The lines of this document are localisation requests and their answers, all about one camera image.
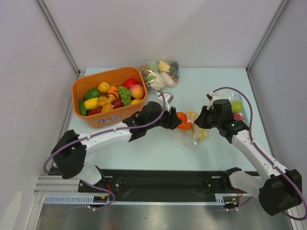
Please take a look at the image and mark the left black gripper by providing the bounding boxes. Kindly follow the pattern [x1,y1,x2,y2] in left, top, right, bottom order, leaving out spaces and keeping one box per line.
[145,103,181,130]

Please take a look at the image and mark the fake orange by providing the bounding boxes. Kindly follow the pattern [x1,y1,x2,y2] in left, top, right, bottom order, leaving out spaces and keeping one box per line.
[177,121,192,130]

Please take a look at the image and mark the zip bag of fruit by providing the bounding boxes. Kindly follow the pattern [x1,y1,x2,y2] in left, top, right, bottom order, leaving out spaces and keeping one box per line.
[180,110,209,145]

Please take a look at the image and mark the red fake apple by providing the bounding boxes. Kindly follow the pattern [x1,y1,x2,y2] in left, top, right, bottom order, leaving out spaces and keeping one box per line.
[124,78,139,89]

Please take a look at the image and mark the green fake cucumber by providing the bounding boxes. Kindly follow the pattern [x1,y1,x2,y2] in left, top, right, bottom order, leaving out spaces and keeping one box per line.
[79,99,87,116]

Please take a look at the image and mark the orange fake pumpkin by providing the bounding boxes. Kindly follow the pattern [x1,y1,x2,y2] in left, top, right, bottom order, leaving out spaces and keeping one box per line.
[177,112,188,123]

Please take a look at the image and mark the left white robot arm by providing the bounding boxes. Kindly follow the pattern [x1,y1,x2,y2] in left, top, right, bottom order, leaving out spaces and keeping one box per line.
[51,102,182,192]

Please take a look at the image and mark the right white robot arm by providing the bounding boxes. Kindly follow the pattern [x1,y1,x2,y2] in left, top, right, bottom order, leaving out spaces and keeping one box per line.
[194,96,307,216]

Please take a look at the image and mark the zip bag with pear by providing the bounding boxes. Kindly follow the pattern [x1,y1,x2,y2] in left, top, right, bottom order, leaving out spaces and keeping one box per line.
[217,90,247,122]

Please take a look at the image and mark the fake peach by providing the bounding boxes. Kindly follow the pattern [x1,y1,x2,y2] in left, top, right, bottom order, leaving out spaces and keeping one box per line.
[130,84,144,99]

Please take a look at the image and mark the zip bag of vegetables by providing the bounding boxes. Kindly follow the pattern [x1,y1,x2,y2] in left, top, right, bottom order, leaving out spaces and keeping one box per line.
[139,61,180,91]

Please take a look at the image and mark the green fake grapes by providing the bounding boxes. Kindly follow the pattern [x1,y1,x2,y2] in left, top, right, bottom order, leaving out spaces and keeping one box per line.
[118,86,132,106]

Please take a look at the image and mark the yellow fake lemon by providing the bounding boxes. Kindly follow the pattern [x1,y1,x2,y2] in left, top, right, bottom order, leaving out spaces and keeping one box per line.
[97,82,110,93]

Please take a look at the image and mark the yellow fake mango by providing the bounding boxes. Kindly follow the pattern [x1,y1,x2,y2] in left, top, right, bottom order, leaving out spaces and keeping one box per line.
[84,98,98,110]

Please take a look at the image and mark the green fake bell pepper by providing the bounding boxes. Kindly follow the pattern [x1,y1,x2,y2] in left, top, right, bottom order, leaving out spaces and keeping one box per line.
[84,88,101,100]

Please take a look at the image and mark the orange plastic bin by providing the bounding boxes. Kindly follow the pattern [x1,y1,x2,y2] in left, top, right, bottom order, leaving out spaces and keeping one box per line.
[72,67,147,128]

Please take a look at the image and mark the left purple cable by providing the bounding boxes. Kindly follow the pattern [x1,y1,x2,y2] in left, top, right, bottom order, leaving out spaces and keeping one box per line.
[43,92,166,209]

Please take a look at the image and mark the purple cable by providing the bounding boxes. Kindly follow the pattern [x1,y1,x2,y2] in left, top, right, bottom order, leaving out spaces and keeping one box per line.
[43,92,166,209]
[212,86,307,220]

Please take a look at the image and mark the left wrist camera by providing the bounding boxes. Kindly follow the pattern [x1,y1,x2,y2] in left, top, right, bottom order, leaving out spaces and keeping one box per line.
[156,91,174,111]

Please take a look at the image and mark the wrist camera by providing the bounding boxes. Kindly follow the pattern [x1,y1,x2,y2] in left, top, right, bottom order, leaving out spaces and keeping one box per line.
[206,91,221,108]
[156,91,174,111]

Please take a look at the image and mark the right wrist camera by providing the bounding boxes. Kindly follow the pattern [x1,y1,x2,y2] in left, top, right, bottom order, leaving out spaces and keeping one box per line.
[206,91,221,108]

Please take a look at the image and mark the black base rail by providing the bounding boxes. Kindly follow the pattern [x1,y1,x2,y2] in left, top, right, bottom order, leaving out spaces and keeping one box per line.
[47,167,260,203]

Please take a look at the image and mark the white cable duct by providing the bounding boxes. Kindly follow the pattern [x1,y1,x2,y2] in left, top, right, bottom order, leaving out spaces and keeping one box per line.
[44,193,243,209]

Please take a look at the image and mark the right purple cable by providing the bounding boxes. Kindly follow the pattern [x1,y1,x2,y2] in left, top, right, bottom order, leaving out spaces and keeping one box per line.
[212,86,307,220]

